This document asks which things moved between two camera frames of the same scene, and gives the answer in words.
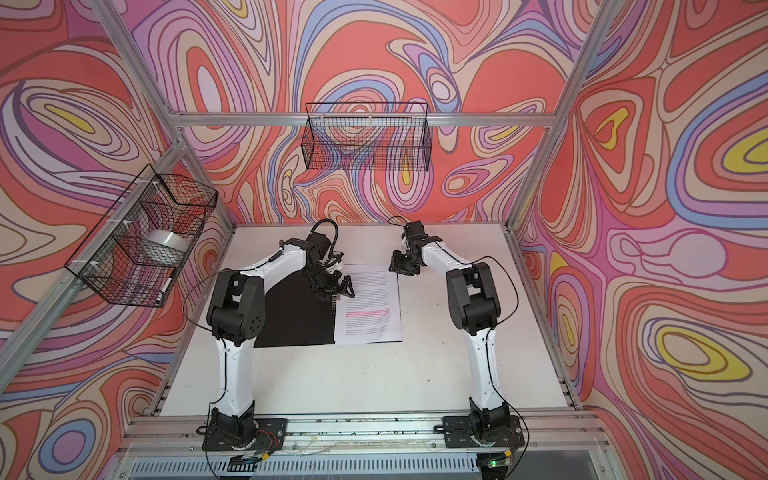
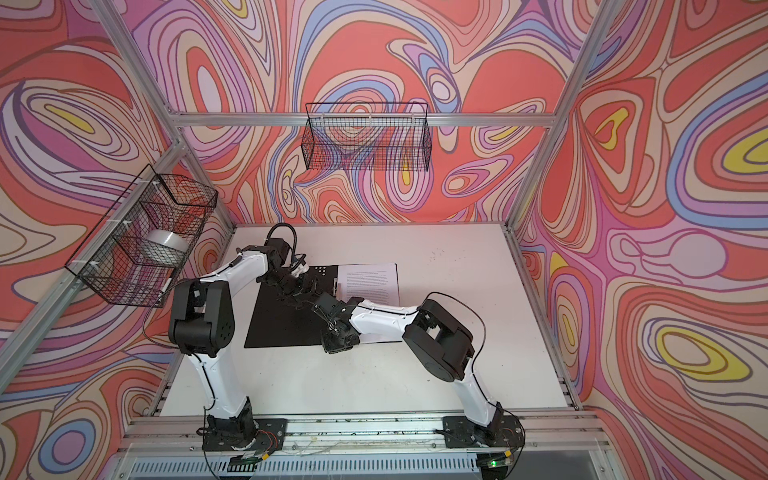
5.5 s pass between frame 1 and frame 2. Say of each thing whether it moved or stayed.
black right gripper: moved
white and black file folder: stayed
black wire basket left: stayed
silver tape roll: stayed
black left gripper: moved
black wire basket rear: stayed
